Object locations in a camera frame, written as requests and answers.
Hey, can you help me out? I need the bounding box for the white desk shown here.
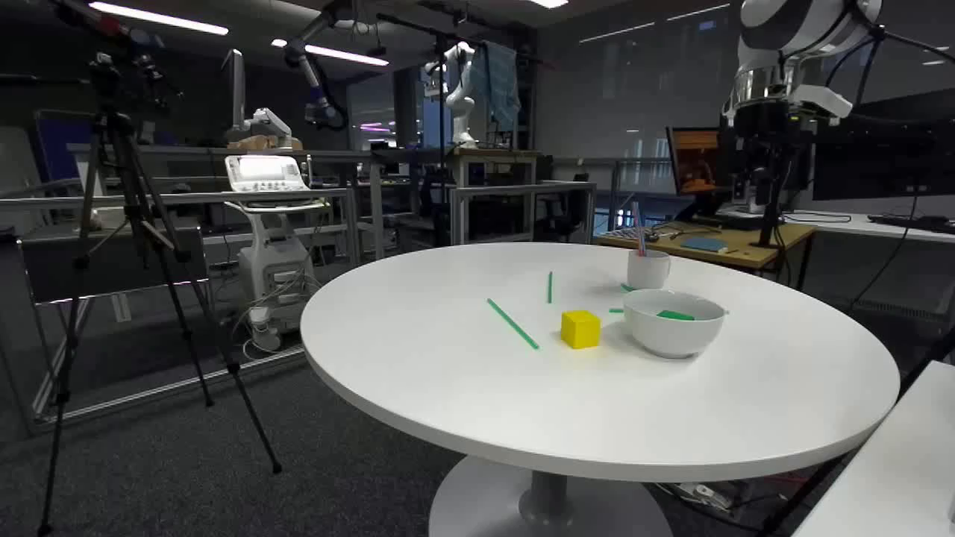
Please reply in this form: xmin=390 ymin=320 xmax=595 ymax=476
xmin=790 ymin=358 xmax=955 ymax=537

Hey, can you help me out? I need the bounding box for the crumpled bag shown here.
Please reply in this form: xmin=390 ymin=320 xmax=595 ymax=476
xmin=224 ymin=103 xmax=299 ymax=158

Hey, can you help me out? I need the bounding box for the white table pedestal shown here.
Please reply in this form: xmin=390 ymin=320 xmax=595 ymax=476
xmin=427 ymin=452 xmax=678 ymax=537

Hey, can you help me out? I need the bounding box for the long ceiling light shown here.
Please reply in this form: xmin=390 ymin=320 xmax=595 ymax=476
xmin=86 ymin=0 xmax=233 ymax=38
xmin=268 ymin=35 xmax=390 ymax=72

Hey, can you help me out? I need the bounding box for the black camera on tripod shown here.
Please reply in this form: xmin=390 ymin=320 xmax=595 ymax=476
xmin=51 ymin=0 xmax=169 ymax=114

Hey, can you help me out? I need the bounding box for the black tripod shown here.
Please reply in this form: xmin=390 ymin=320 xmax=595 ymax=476
xmin=33 ymin=56 xmax=287 ymax=537

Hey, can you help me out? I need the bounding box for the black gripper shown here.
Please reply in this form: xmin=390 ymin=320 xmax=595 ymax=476
xmin=730 ymin=102 xmax=805 ymax=188

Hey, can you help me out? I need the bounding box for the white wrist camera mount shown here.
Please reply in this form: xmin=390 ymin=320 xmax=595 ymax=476
xmin=787 ymin=81 xmax=857 ymax=126

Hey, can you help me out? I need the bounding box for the yellow block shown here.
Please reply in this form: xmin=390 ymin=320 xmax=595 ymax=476
xmin=559 ymin=308 xmax=605 ymax=351

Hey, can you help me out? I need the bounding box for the teal hanging cloth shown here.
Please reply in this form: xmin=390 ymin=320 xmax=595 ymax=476
xmin=475 ymin=41 xmax=523 ymax=141

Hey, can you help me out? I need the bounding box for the metal workbench frame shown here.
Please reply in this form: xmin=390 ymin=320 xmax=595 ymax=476
xmin=444 ymin=145 xmax=603 ymax=246

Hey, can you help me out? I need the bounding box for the monitor with orange screen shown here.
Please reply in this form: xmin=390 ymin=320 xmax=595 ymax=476
xmin=666 ymin=126 xmax=724 ymax=199

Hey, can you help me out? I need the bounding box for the large black monitor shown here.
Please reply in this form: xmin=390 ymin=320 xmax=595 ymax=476
xmin=808 ymin=88 xmax=955 ymax=206

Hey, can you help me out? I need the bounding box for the white bowl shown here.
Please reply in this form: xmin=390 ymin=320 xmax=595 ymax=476
xmin=621 ymin=290 xmax=727 ymax=360

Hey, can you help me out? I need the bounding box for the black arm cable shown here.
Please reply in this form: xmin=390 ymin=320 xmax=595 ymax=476
xmin=838 ymin=0 xmax=955 ymax=99

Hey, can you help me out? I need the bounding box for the wooden desk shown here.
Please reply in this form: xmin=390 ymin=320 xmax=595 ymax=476
xmin=600 ymin=220 xmax=817 ymax=276

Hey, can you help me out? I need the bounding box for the white cup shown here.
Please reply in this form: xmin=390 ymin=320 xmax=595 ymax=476
xmin=623 ymin=246 xmax=674 ymax=291

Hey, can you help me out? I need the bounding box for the blue pad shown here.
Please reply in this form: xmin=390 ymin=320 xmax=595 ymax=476
xmin=678 ymin=233 xmax=730 ymax=252

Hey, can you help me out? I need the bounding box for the long green straw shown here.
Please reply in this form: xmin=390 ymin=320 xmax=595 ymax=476
xmin=484 ymin=296 xmax=544 ymax=355

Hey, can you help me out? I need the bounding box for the white medical cart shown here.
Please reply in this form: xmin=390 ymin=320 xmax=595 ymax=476
xmin=218 ymin=148 xmax=335 ymax=358

